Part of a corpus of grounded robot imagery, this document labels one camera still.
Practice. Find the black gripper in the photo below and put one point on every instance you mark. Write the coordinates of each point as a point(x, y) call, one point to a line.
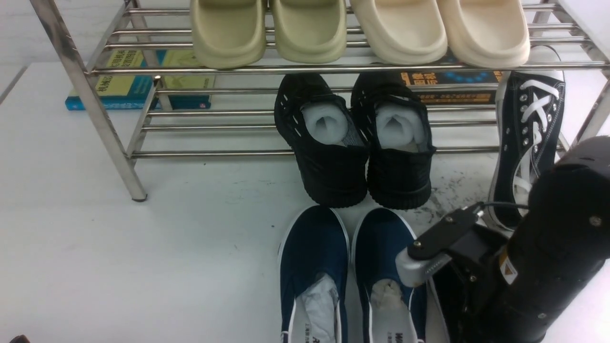
point(471, 304)

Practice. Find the black canvas sneaker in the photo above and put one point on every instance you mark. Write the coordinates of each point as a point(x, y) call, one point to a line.
point(436, 327)
point(529, 110)

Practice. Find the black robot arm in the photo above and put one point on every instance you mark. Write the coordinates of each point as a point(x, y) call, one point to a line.
point(561, 244)

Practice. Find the stainless steel shoe rack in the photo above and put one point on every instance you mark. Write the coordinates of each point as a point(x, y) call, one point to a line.
point(130, 21)

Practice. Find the navy slip-on shoe right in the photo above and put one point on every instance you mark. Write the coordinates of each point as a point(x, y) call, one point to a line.
point(391, 311)

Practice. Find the navy slip-on shoe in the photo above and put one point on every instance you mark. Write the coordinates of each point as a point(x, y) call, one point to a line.
point(391, 311)
point(313, 260)

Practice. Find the navy slip-on shoe left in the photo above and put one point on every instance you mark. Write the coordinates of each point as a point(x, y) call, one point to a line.
point(313, 260)

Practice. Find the black mesh shoe right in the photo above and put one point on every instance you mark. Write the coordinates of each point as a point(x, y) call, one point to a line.
point(396, 124)

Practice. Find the black mesh shoe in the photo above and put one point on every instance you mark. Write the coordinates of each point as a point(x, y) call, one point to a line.
point(330, 150)
point(396, 124)

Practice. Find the black mesh shoe left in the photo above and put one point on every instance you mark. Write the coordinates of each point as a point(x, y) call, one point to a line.
point(330, 150)

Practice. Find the black orange book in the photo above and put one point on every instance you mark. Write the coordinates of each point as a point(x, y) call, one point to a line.
point(452, 87)

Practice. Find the cream slipper right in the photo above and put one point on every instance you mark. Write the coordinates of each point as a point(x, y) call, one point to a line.
point(486, 33)

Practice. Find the cream slipper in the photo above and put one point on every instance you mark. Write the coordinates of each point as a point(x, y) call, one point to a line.
point(402, 32)
point(486, 33)

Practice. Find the cream slipper left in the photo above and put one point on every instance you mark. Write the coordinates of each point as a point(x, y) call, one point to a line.
point(402, 32)

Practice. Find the olive green slipper right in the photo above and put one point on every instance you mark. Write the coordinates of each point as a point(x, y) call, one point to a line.
point(309, 31)

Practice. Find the olive green slipper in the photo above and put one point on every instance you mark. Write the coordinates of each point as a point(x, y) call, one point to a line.
point(228, 34)
point(309, 31)

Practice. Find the olive green slipper left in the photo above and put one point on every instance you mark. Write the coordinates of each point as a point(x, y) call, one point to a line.
point(228, 34)

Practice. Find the blue yellow book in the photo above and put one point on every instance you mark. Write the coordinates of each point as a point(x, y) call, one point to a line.
point(130, 92)

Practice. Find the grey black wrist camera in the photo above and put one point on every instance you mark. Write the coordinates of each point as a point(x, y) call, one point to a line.
point(455, 238)

